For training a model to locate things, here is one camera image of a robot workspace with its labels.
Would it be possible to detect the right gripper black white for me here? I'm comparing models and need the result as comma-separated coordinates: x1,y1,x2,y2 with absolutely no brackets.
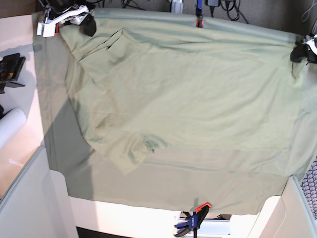
43,3,97,37

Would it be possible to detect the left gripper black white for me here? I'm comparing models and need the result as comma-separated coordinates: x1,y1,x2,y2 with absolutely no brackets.
290,35,317,62

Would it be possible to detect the light green T-shirt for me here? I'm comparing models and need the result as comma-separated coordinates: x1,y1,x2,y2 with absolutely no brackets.
61,26,302,174

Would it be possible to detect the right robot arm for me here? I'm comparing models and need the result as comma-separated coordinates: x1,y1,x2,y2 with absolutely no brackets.
37,0,97,37

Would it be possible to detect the orange black clamp top left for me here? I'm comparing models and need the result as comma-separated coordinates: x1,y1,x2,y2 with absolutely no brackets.
54,24,59,35

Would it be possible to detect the black tablet on stand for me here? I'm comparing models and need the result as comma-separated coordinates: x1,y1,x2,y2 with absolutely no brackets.
0,53,26,94

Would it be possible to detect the orange blue clamp top centre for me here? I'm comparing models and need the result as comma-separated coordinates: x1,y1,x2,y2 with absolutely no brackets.
195,0,203,28

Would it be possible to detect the white paper roll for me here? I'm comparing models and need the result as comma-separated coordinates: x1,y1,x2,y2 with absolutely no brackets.
0,108,27,148

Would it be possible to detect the green table cover cloth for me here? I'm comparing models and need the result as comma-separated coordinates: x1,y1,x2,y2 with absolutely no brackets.
33,8,317,215

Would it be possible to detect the blue orange bar clamp bottom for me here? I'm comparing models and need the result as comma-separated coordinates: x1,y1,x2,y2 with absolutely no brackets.
174,202,212,238

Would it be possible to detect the white cable top right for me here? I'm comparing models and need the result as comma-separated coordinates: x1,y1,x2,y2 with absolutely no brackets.
301,0,317,24

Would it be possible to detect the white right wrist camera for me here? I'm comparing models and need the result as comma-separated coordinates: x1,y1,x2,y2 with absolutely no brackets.
36,22,56,37

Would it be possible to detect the silver aluminium post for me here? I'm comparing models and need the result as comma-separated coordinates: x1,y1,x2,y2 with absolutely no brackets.
169,0,183,14

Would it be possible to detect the black power adapter with cables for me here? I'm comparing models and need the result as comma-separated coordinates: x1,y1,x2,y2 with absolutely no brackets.
205,0,249,24

